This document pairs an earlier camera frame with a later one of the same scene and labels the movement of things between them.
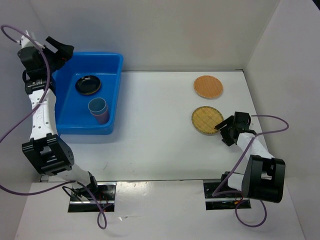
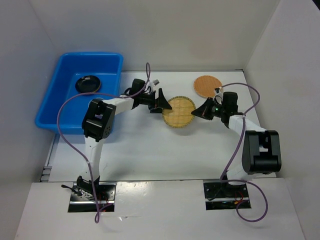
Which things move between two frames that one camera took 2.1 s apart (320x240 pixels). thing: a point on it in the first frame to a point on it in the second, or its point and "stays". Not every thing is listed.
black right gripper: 229,121 to 203,111
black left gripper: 65,53 to 162,102
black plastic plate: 88,84 stays
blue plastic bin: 86,87 stays
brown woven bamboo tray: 208,86 stays
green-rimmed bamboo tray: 204,119 to 180,115
